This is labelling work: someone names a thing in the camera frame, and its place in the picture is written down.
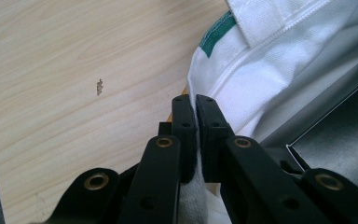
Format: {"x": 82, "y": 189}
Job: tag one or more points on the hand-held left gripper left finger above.
{"x": 155, "y": 174}

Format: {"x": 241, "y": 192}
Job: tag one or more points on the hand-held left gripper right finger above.
{"x": 245, "y": 174}

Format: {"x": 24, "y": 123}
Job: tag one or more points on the white teal orange garment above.
{"x": 261, "y": 68}

